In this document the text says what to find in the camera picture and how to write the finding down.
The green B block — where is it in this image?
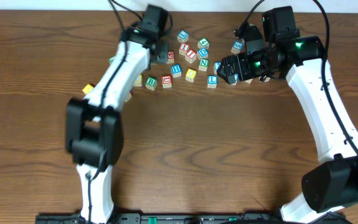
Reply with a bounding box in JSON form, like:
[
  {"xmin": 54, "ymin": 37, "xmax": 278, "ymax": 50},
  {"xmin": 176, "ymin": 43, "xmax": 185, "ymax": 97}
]
[{"xmin": 145, "ymin": 76, "xmax": 157, "ymax": 90}]

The yellow O block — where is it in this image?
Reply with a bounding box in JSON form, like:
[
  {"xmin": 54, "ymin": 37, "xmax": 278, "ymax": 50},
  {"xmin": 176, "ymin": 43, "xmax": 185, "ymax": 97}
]
[{"xmin": 185, "ymin": 68, "xmax": 197, "ymax": 82}]

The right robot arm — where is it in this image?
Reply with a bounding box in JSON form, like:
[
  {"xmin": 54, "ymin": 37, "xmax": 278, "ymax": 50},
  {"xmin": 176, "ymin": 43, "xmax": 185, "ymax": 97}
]
[{"xmin": 217, "ymin": 36, "xmax": 358, "ymax": 223}]

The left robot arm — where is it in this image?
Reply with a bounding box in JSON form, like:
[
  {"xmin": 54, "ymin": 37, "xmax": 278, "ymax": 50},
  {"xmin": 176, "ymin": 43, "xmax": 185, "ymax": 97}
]
[{"xmin": 65, "ymin": 27, "xmax": 166, "ymax": 223}]

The red E block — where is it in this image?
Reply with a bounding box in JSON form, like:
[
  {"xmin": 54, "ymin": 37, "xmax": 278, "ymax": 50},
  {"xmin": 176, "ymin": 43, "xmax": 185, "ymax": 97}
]
[{"xmin": 167, "ymin": 50, "xmax": 175, "ymax": 63}]

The blue T block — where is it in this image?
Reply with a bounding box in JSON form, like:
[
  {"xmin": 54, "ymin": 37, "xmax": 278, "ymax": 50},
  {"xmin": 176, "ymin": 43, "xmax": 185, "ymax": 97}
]
[{"xmin": 232, "ymin": 74, "xmax": 239, "ymax": 85}]

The blue H block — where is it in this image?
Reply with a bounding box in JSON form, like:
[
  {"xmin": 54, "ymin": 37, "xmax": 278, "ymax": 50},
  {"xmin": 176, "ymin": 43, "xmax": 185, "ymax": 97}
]
[{"xmin": 170, "ymin": 64, "xmax": 182, "ymax": 78}]

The red H block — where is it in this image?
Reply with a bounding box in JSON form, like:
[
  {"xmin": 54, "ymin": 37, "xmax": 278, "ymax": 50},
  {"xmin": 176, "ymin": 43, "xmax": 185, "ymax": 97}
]
[{"xmin": 178, "ymin": 43, "xmax": 190, "ymax": 55}]

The blue S block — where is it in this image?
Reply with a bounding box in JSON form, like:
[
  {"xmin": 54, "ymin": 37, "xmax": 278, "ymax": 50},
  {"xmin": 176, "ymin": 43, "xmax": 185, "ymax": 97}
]
[{"xmin": 231, "ymin": 41, "xmax": 244, "ymax": 54}]

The red U block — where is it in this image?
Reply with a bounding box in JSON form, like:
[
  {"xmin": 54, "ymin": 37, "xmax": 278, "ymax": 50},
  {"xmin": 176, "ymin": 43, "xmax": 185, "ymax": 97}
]
[{"xmin": 161, "ymin": 75, "xmax": 172, "ymax": 88}]

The blue L block top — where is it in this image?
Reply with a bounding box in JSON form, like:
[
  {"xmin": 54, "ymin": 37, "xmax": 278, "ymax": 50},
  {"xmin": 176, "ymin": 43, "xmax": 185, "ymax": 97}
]
[{"xmin": 177, "ymin": 30, "xmax": 189, "ymax": 43}]

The blue l block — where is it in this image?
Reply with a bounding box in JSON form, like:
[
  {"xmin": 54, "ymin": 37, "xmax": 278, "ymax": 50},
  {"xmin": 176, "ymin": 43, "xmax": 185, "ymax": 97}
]
[
  {"xmin": 207, "ymin": 75, "xmax": 218, "ymax": 88},
  {"xmin": 177, "ymin": 30, "xmax": 189, "ymax": 43}
]

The red I block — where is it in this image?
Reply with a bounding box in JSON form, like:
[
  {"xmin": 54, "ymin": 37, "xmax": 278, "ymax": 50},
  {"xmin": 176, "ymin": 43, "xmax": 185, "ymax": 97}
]
[{"xmin": 185, "ymin": 49, "xmax": 197, "ymax": 63}]

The yellow block lower left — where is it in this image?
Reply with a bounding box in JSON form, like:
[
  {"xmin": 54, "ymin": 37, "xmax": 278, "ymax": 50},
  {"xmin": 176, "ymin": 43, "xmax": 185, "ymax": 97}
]
[{"xmin": 134, "ymin": 75, "xmax": 143, "ymax": 87}]

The blue 2 block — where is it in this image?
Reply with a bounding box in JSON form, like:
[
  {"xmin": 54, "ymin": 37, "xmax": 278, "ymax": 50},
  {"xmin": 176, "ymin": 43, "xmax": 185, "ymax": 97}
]
[{"xmin": 214, "ymin": 62, "xmax": 221, "ymax": 75}]

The blue D block centre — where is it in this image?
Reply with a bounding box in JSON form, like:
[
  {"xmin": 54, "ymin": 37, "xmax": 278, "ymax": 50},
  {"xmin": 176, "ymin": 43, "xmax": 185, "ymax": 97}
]
[{"xmin": 197, "ymin": 48, "xmax": 209, "ymax": 60}]

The green 4 block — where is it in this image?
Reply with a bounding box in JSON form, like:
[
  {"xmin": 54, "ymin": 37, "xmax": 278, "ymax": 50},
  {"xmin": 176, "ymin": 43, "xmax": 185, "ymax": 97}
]
[{"xmin": 198, "ymin": 37, "xmax": 210, "ymax": 49}]

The green N block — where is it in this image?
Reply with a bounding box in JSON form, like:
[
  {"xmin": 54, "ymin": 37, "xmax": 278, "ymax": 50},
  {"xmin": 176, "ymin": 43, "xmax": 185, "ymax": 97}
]
[{"xmin": 198, "ymin": 58, "xmax": 209, "ymax": 72}]

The blue L block lower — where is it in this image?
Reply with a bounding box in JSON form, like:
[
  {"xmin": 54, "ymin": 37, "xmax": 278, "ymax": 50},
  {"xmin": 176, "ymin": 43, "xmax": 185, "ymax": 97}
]
[{"xmin": 207, "ymin": 75, "xmax": 218, "ymax": 88}]

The green L block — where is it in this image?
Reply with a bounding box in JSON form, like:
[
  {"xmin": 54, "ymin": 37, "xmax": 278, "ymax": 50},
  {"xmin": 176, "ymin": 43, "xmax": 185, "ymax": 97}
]
[{"xmin": 109, "ymin": 57, "xmax": 115, "ymax": 64}]

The red A block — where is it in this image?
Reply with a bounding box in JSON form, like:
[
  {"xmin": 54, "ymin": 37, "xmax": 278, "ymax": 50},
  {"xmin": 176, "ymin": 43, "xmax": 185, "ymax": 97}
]
[{"xmin": 125, "ymin": 91, "xmax": 132, "ymax": 102}]

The yellow block far left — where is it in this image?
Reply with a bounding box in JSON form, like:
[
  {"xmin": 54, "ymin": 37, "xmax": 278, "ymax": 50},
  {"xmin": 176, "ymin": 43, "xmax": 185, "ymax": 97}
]
[{"xmin": 82, "ymin": 84, "xmax": 94, "ymax": 95}]

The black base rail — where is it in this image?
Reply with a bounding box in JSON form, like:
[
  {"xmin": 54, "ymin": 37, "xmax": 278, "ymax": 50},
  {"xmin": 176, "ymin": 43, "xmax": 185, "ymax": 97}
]
[{"xmin": 35, "ymin": 212, "xmax": 347, "ymax": 224}]

